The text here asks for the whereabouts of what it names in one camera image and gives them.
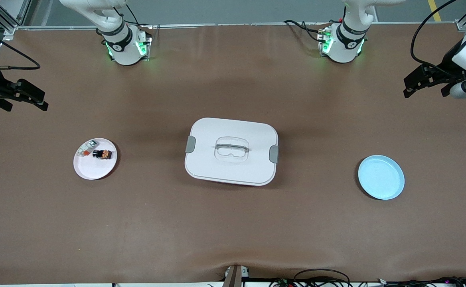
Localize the white lidded box grey latches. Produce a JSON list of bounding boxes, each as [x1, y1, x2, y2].
[[184, 117, 279, 187]]

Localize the yellow floor tape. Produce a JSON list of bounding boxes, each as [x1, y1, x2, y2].
[[428, 0, 442, 22]]

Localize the white circuit breaker orange lever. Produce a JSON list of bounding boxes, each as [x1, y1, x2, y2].
[[77, 140, 99, 157]]

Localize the pink round plate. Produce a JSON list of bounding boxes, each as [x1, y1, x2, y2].
[[73, 138, 118, 180]]

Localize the light blue round plate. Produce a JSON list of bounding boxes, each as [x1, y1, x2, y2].
[[357, 155, 405, 201]]

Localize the silver table edge strip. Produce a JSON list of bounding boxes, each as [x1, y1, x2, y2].
[[16, 22, 459, 30]]

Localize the black right arm base cable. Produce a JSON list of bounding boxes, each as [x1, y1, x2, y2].
[[113, 0, 141, 27]]

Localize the black arm base cable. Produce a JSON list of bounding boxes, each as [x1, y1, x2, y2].
[[284, 20, 329, 42], [113, 0, 141, 27]]

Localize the black left arm base cable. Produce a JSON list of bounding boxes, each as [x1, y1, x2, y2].
[[284, 20, 329, 42]]

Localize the black looped cable bundle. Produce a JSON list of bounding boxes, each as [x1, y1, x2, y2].
[[271, 269, 351, 287]]

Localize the brown post with white connector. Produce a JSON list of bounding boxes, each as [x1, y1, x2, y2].
[[222, 264, 250, 287]]

